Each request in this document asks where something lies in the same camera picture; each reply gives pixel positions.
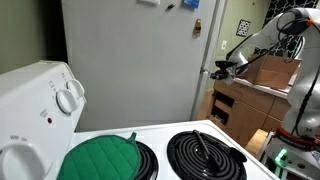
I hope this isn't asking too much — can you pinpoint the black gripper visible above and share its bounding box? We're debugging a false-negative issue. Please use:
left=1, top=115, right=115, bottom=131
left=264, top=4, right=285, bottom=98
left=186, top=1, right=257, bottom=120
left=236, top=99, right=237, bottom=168
left=210, top=61, right=237, bottom=84

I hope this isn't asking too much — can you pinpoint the white fridge door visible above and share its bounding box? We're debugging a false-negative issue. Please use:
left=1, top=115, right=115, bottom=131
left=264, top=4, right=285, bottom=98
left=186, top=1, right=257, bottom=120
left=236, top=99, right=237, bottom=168
left=190, top=69, right=212, bottom=120

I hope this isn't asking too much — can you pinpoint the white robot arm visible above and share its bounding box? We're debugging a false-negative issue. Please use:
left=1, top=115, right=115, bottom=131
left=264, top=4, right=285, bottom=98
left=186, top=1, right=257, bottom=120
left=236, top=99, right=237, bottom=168
left=210, top=7, right=320, bottom=138

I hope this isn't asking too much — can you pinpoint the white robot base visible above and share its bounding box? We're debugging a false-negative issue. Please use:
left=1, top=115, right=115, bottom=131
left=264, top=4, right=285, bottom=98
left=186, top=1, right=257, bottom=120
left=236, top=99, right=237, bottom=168
left=263, top=132, right=320, bottom=180

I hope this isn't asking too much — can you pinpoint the bottle shaped fridge magnet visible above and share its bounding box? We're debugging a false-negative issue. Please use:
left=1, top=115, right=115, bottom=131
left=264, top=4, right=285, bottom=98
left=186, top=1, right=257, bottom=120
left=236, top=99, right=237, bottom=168
left=193, top=19, right=201, bottom=38

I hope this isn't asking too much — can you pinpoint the blue fridge magnet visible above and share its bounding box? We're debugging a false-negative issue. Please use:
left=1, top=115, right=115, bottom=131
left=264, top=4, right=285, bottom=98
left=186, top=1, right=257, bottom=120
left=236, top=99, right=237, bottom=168
left=184, top=0, right=200, bottom=9

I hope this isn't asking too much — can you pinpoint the wooden kitchen cabinet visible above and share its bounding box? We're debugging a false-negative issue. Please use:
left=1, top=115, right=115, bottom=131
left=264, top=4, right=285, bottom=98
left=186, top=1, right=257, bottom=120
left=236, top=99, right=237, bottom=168
left=209, top=81, right=290, bottom=147

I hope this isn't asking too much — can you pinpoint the brown cardboard box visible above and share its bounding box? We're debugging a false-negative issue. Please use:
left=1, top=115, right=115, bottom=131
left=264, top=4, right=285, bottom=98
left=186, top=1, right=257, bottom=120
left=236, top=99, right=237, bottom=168
left=244, top=55, right=300, bottom=89

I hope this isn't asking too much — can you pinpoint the wooden block table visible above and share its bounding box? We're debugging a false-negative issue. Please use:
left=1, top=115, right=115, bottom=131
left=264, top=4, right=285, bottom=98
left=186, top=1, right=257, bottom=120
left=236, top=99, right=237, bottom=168
left=245, top=129, right=268, bottom=158

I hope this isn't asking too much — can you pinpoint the white refrigerator body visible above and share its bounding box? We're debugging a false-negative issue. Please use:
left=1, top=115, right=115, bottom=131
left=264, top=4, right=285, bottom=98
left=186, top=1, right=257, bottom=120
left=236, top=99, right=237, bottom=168
left=62, top=0, right=215, bottom=131

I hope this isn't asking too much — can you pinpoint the black coil burner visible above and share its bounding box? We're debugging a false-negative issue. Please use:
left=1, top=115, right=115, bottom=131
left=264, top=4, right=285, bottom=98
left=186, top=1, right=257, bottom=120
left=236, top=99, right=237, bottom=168
left=167, top=130, right=247, bottom=180
left=134, top=141, right=159, bottom=180

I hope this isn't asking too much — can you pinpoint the green quilted pot holder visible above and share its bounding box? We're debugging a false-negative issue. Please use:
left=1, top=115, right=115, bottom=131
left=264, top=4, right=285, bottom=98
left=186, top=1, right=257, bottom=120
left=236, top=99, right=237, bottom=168
left=56, top=132, right=141, bottom=180

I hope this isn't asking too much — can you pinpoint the white stove knob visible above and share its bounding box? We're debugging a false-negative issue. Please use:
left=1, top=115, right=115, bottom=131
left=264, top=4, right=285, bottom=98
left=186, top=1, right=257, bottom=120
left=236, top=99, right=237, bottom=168
left=0, top=143, right=52, bottom=180
left=56, top=89, right=79, bottom=114
left=67, top=79, right=85, bottom=98

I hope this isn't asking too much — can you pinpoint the white electric stove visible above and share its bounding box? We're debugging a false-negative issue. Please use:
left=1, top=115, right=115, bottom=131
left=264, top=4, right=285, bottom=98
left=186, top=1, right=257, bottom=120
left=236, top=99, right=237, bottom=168
left=0, top=60, right=281, bottom=180

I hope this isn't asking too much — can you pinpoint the white wall outlet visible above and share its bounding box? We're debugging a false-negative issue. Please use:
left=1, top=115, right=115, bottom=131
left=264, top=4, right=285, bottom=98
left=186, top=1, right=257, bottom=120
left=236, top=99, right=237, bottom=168
left=221, top=40, right=227, bottom=51

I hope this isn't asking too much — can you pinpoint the patterned wall picture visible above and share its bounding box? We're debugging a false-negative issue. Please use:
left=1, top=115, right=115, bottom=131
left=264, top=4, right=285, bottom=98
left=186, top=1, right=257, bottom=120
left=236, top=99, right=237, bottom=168
left=236, top=19, right=251, bottom=37

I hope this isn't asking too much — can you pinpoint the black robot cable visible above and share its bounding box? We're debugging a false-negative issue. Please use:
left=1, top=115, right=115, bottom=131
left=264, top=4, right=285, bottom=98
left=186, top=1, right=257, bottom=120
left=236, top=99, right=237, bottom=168
left=234, top=9, right=320, bottom=138

